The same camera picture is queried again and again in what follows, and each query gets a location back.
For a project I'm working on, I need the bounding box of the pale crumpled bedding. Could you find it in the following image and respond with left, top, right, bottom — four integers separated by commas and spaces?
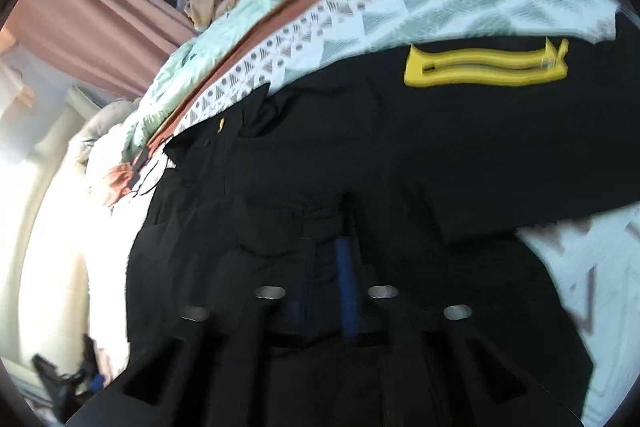
67, 99, 151, 210

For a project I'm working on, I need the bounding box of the beige crumpled cloth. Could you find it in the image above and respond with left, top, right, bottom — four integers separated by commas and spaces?
180, 0, 246, 35

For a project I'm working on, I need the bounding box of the mint green blanket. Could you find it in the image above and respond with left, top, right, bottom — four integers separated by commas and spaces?
120, 0, 396, 158

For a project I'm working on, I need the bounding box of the dusty pink curtain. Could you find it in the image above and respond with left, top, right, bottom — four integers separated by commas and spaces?
7, 0, 436, 100

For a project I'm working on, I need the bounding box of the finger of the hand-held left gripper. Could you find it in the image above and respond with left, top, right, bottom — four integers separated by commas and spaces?
80, 334, 108, 395

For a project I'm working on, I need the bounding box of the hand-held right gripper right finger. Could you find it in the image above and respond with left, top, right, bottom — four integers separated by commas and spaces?
332, 192, 586, 427

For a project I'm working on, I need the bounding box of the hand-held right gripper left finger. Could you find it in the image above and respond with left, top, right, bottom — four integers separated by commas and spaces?
65, 234, 321, 427

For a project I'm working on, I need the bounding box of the thin black cord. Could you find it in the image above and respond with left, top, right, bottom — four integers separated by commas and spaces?
131, 134, 173, 198

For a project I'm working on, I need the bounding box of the white geometric patterned bed cover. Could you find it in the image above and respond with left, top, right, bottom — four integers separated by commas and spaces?
172, 0, 640, 427

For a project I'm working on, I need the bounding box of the black shirt with yellow print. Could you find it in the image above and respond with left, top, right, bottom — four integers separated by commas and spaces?
122, 19, 640, 427

